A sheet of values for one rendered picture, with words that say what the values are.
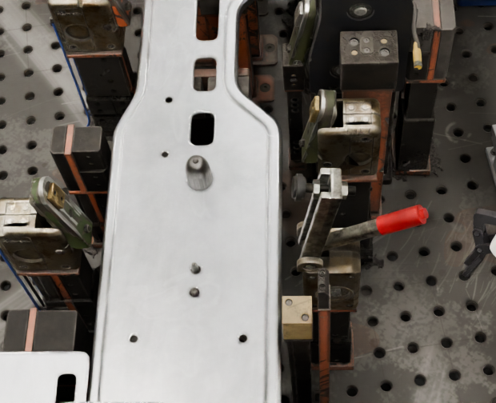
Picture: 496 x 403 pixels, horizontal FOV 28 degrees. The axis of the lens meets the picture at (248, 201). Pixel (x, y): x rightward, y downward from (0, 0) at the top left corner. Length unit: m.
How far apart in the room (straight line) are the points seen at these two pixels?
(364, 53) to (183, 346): 0.41
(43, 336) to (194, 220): 0.23
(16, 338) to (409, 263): 0.62
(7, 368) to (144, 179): 0.29
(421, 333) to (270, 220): 0.37
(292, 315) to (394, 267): 0.45
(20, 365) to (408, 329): 0.59
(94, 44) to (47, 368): 0.51
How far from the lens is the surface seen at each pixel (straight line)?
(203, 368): 1.18
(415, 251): 1.57
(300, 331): 1.15
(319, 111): 1.21
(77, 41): 1.49
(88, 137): 1.36
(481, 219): 1.22
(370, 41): 1.24
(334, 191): 1.02
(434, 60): 1.37
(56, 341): 1.25
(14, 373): 1.23
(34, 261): 1.32
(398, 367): 1.50
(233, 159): 1.30
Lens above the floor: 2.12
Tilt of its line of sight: 62 degrees down
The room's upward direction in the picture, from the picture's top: 8 degrees counter-clockwise
